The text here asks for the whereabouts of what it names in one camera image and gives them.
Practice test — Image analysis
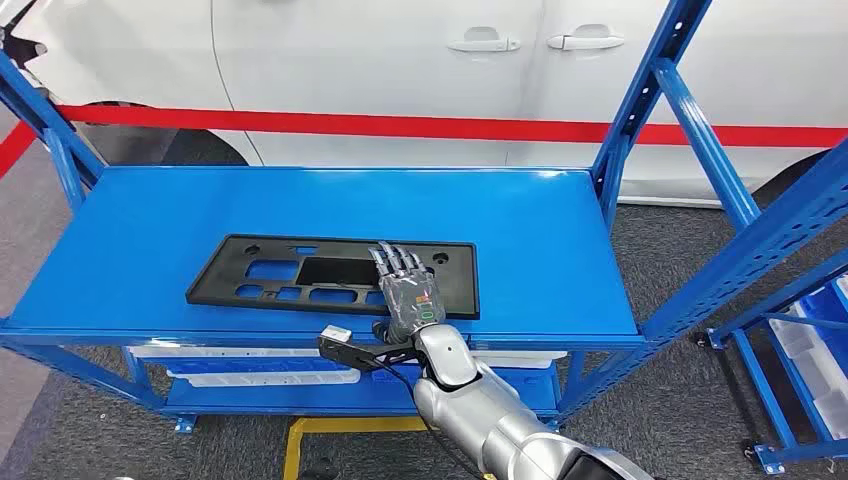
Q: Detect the black plastic panel part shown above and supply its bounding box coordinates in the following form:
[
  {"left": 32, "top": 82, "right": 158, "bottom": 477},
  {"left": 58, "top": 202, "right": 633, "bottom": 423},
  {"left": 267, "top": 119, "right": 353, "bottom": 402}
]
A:
[{"left": 185, "top": 233, "right": 481, "bottom": 321}]

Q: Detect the blue rack on castors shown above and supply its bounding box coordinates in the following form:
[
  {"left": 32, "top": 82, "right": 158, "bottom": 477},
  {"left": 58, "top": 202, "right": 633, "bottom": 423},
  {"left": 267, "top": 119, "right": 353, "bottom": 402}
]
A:
[{"left": 705, "top": 251, "right": 848, "bottom": 475}]

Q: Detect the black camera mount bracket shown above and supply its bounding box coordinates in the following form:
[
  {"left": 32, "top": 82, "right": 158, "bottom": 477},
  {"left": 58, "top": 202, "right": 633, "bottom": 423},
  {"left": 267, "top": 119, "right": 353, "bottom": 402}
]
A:
[{"left": 316, "top": 334, "right": 415, "bottom": 372}]

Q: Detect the yellow floor tape marking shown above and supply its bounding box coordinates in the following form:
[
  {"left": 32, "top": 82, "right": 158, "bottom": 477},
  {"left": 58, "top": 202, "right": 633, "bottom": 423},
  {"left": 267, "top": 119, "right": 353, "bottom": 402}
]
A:
[{"left": 283, "top": 417, "right": 498, "bottom": 480}]

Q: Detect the white car door handle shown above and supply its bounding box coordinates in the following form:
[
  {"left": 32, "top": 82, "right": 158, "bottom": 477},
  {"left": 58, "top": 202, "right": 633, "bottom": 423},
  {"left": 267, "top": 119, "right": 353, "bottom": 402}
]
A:
[
  {"left": 547, "top": 24, "right": 626, "bottom": 52},
  {"left": 447, "top": 26, "right": 522, "bottom": 54}
]

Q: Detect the white car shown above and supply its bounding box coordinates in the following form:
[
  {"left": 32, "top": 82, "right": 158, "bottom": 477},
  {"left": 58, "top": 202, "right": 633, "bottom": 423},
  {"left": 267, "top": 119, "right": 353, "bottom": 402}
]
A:
[{"left": 0, "top": 0, "right": 848, "bottom": 210}]

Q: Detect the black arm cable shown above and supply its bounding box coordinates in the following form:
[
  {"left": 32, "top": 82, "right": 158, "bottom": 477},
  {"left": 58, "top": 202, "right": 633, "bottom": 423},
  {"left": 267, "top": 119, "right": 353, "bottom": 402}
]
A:
[{"left": 370, "top": 360, "right": 480, "bottom": 480}]

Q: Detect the long red barrier belt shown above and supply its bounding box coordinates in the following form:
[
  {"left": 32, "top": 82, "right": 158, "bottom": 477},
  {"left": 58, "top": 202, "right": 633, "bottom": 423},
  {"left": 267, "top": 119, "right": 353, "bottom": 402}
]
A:
[{"left": 56, "top": 104, "right": 848, "bottom": 148}]

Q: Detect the short red barrier belt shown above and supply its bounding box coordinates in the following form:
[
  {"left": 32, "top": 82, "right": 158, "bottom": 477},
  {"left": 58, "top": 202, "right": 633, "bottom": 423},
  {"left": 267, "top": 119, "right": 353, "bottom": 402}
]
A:
[{"left": 0, "top": 121, "right": 38, "bottom": 180}]

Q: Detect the blue metal shelf rack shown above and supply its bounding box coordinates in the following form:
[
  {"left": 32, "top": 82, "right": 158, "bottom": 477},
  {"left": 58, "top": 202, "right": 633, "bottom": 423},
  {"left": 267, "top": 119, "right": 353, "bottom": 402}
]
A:
[{"left": 0, "top": 0, "right": 848, "bottom": 435}]

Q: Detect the black car tyre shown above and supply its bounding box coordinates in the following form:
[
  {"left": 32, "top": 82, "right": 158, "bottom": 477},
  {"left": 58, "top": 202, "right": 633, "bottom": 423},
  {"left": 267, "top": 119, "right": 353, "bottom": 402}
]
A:
[
  {"left": 751, "top": 148, "right": 848, "bottom": 210},
  {"left": 76, "top": 101, "right": 250, "bottom": 167}
]

